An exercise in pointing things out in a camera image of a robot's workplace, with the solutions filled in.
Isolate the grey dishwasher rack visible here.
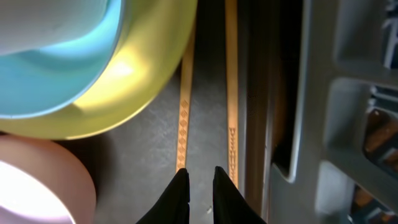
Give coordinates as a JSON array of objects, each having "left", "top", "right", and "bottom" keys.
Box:
[{"left": 267, "top": 1, "right": 397, "bottom": 223}]

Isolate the white bowl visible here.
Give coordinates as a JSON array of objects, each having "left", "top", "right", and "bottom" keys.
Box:
[{"left": 1, "top": 135, "right": 96, "bottom": 224}]

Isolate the white paper cup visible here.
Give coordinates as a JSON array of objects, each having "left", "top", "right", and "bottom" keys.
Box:
[{"left": 1, "top": 0, "right": 108, "bottom": 55}]

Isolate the light blue small plate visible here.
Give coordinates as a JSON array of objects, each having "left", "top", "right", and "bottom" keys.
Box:
[{"left": 1, "top": 0, "right": 126, "bottom": 119}]

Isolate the yellow plate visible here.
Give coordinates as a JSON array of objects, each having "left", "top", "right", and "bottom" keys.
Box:
[{"left": 1, "top": 0, "right": 197, "bottom": 140}]

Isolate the dark brown serving tray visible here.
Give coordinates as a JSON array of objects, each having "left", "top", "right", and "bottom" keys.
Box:
[{"left": 55, "top": 0, "right": 280, "bottom": 224}]

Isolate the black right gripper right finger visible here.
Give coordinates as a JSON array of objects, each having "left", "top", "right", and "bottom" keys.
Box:
[{"left": 213, "top": 166, "right": 266, "bottom": 224}]

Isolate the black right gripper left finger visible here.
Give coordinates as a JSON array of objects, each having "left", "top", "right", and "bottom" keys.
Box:
[{"left": 137, "top": 168, "right": 190, "bottom": 224}]

